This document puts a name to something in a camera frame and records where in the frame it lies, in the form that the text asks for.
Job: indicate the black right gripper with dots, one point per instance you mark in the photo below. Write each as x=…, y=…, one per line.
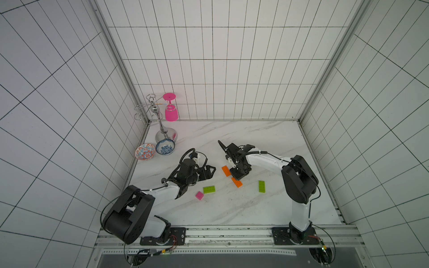
x=234, y=154

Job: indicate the blue floral ceramic bowl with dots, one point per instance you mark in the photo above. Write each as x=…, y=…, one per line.
x=165, y=147

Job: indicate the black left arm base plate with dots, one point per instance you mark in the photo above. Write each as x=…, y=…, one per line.
x=173, y=236

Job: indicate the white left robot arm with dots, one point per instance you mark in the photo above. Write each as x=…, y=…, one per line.
x=131, y=215

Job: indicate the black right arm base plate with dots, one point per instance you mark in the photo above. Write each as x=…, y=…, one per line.
x=293, y=237

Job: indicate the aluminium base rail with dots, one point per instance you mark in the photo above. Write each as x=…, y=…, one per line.
x=235, y=239

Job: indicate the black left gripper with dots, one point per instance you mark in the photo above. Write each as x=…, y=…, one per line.
x=209, y=175

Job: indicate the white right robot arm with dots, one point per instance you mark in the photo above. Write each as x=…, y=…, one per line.
x=299, y=180

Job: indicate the green lego brick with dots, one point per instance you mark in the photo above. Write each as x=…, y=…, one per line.
x=261, y=185
x=209, y=189

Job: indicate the pink wine glass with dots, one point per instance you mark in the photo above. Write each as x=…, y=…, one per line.
x=171, y=112

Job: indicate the orange lego brick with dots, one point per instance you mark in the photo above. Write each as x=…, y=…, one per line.
x=236, y=182
x=226, y=171

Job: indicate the chrome glass holder stand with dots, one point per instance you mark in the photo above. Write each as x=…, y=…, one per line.
x=156, y=109

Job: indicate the pink square lego brick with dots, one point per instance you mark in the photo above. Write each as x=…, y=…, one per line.
x=199, y=196

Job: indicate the orange patterned ceramic bowl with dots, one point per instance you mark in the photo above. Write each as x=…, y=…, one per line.
x=145, y=152

